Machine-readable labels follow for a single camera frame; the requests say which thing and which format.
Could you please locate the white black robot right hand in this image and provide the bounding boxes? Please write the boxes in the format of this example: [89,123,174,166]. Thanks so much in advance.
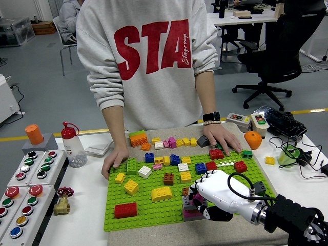
[188,170,262,222]

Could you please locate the person's right hand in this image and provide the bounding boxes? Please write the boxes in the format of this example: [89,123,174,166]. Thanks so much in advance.
[101,145,130,180]

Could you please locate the person's left hand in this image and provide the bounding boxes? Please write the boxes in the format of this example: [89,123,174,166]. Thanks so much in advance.
[203,124,243,154]

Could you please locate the wide red brick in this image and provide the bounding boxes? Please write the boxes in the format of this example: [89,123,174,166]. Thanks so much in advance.
[209,148,225,160]

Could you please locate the magenta four-stud brick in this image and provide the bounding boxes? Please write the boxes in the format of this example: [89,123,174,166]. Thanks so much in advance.
[192,193,206,206]

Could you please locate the green studded baseplate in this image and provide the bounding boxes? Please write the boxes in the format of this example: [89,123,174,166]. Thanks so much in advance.
[104,151,277,233]

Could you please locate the green tall brick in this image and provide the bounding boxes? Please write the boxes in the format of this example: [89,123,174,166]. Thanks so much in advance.
[126,157,138,176]

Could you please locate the large orange brick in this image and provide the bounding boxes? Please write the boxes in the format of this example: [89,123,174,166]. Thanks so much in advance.
[129,133,149,148]

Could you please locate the large yellow four-stud brick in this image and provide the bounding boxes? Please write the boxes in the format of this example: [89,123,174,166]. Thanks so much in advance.
[124,179,139,196]

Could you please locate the red eight-stud brick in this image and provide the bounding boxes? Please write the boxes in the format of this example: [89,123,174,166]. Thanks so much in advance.
[114,202,138,219]

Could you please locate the yellow arched brick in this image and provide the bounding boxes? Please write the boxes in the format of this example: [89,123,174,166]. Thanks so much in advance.
[150,186,174,202]

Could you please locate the black wristwatch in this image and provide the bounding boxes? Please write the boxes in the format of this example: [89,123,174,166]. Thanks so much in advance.
[202,111,221,122]

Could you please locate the orange fruit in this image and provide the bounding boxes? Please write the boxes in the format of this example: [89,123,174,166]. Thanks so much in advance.
[243,131,263,151]

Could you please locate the red-capped squeeze bottle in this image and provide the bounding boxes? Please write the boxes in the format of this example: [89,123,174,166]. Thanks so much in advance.
[60,121,88,169]

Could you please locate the grey push-button box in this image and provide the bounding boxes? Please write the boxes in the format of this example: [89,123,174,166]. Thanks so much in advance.
[28,150,68,187]
[7,150,47,187]

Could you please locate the grey block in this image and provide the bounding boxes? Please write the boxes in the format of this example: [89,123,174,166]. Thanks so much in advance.
[22,133,59,155]

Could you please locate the black clear-lid case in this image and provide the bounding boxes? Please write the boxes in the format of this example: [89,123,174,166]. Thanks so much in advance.
[252,105,308,140]

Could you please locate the green plastic cup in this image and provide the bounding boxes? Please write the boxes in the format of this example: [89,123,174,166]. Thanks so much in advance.
[278,144,300,169]

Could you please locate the brass valve red handwheel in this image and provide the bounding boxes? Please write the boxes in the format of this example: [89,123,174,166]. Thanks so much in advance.
[53,186,74,216]

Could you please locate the grey-brown mat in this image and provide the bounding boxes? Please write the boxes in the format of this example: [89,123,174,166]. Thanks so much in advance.
[107,122,298,246]

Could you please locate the orange cylinder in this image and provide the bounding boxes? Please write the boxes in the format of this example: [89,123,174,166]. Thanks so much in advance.
[25,124,45,146]

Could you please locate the black power adapter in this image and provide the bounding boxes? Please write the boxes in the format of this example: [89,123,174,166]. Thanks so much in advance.
[297,148,314,167]

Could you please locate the grey emergency-stop button box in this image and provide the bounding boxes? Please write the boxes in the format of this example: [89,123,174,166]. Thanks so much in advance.
[0,184,56,246]
[0,186,29,231]

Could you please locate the seated person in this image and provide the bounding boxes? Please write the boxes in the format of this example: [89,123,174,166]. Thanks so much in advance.
[224,0,269,54]
[57,0,84,45]

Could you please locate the black office chair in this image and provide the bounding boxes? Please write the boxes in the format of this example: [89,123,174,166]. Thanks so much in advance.
[232,10,327,112]

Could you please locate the white desk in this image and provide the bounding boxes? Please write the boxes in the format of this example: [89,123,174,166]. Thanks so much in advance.
[209,10,279,29]

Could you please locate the white cabinet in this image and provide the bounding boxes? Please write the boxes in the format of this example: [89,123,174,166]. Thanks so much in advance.
[0,74,26,125]

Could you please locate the black bottle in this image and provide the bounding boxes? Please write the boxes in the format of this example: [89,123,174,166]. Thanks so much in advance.
[218,0,228,19]

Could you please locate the grey metal chair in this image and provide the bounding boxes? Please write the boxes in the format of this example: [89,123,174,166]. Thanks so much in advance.
[52,16,78,77]

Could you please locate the wooden pallet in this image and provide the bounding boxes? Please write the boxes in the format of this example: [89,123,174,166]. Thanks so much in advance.
[31,20,57,36]

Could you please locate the clear plastic crate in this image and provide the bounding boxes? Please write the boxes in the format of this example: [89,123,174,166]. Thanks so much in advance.
[0,16,36,48]

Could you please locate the white wall switch plate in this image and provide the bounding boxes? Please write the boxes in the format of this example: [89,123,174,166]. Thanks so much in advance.
[84,140,113,157]

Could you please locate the grey switch box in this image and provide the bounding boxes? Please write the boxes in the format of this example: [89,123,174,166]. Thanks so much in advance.
[225,112,252,133]

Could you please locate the cream switch box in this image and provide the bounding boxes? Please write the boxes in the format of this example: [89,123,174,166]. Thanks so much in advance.
[250,113,270,139]

